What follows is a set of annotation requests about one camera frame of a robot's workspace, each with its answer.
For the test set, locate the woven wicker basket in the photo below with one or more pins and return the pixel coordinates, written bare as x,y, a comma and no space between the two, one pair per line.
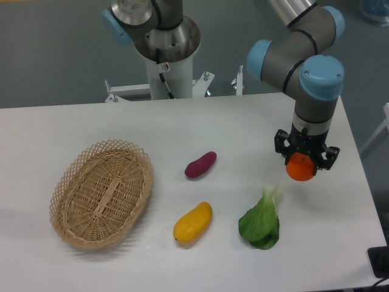
102,194

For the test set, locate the green bok choy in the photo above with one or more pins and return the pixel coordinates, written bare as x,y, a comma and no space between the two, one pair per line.
260,225

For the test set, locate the yellow mango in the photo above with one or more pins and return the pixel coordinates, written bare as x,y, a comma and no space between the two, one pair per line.
189,228

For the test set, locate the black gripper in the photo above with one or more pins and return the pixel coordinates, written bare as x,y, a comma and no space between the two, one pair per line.
308,139

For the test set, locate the black device at table edge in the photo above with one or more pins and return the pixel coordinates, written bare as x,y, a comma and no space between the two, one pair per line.
378,257

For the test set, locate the white frame at right edge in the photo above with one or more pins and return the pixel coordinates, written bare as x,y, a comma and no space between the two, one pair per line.
376,137

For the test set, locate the purple sweet potato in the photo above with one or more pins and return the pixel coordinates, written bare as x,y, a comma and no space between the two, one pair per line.
201,166

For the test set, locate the orange fruit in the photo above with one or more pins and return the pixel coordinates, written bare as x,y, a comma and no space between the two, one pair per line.
300,167

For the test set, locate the blue object top right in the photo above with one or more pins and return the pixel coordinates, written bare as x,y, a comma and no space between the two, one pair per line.
375,11

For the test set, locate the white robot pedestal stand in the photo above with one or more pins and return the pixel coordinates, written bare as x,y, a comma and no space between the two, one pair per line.
166,80

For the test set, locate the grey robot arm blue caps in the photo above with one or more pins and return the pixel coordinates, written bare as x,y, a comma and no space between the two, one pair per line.
167,40

